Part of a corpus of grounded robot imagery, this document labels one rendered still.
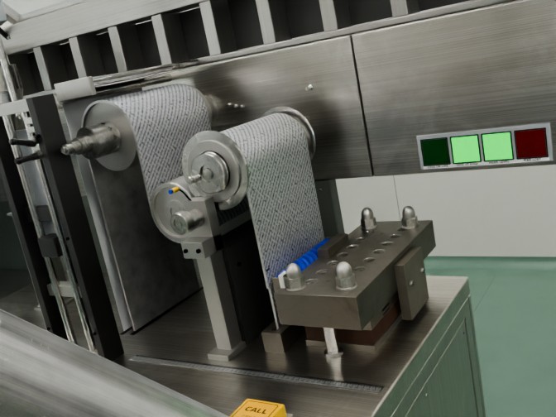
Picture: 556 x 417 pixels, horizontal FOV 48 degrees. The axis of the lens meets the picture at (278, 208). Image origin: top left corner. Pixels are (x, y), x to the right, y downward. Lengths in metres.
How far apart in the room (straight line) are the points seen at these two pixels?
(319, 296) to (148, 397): 0.81
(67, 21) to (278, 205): 0.88
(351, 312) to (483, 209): 2.82
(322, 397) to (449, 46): 0.68
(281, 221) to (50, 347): 0.98
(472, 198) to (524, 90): 2.61
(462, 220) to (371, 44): 2.66
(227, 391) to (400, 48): 0.72
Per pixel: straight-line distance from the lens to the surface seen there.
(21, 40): 1.99
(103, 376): 0.26
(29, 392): 0.24
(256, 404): 1.01
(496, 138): 1.26
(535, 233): 3.82
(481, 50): 1.25
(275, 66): 1.42
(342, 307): 1.06
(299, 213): 1.26
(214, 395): 1.12
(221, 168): 1.11
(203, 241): 1.13
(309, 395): 1.05
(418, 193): 3.91
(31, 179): 1.36
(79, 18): 1.80
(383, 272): 1.14
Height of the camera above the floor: 1.43
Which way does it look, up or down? 13 degrees down
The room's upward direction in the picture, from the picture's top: 11 degrees counter-clockwise
